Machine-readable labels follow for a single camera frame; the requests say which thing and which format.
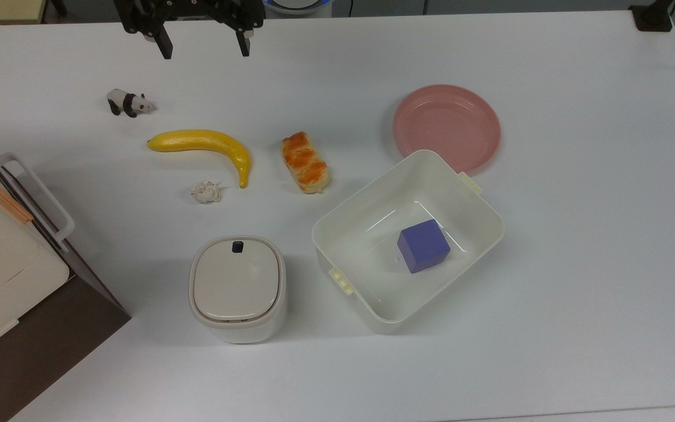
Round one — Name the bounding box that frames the white plastic storage bin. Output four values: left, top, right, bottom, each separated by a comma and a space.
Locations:
312, 149, 505, 335

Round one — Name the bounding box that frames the brown box with white handle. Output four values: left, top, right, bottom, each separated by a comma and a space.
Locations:
0, 128, 132, 422

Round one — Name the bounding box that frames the black table clamp mount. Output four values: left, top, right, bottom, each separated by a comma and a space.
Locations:
629, 0, 675, 32

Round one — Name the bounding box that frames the yellowish wooden desk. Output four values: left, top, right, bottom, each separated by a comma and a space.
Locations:
0, 0, 49, 25

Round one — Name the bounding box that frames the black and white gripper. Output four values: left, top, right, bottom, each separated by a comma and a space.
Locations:
114, 0, 266, 60

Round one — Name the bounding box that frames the pink plastic plate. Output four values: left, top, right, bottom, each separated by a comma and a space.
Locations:
393, 84, 502, 175

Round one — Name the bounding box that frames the orange glazed toy bread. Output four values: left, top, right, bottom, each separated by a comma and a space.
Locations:
281, 132, 331, 195

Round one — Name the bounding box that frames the white lidded trash can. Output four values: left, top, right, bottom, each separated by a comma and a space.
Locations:
189, 236, 287, 344

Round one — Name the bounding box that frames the yellow toy banana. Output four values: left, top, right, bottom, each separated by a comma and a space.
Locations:
147, 130, 252, 189

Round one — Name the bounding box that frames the black and white panda figurine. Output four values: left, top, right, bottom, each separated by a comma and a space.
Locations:
107, 89, 155, 118

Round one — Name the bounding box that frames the crumpled white paper ball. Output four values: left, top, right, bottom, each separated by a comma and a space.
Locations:
190, 181, 222, 204

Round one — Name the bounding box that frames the purple cube block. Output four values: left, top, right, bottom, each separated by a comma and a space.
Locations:
397, 219, 451, 274

